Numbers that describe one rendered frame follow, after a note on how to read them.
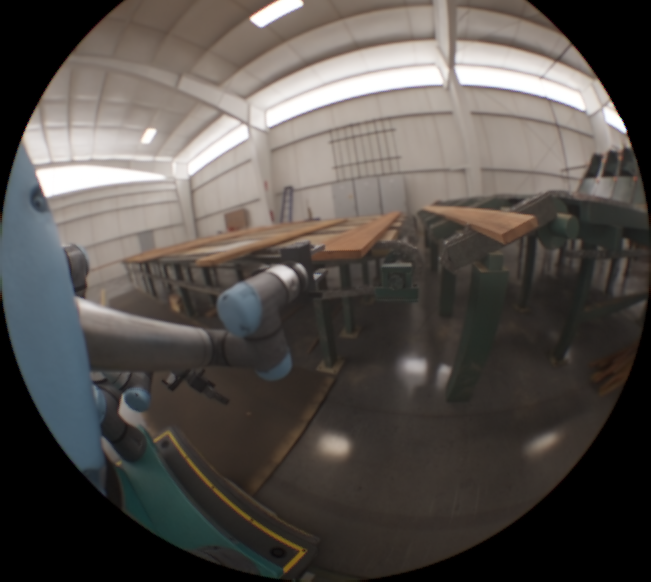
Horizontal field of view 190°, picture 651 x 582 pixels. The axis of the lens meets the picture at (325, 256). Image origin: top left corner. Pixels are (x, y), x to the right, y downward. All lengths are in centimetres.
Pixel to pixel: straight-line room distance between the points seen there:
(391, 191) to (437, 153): 221
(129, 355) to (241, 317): 16
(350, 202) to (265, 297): 630
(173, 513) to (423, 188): 725
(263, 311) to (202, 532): 60
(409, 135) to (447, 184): 208
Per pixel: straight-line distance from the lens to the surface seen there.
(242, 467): 113
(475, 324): 87
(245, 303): 28
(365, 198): 641
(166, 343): 30
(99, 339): 24
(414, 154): 707
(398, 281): 64
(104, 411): 75
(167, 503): 73
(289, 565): 69
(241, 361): 38
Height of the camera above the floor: 99
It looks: 12 degrees down
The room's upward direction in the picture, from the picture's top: 8 degrees counter-clockwise
